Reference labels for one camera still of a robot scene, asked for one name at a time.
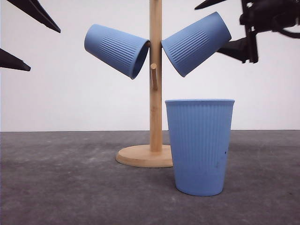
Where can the wooden mug tree stand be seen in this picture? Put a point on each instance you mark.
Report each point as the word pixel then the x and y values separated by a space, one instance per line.
pixel 156 155

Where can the blue ribbed cup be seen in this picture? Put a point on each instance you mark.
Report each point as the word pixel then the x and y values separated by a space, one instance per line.
pixel 122 53
pixel 200 131
pixel 192 45

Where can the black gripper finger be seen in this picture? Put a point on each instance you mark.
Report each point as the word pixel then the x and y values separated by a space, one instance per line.
pixel 8 60
pixel 35 10
pixel 208 3
pixel 243 48

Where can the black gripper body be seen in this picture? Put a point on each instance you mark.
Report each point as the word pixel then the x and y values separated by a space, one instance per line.
pixel 258 16

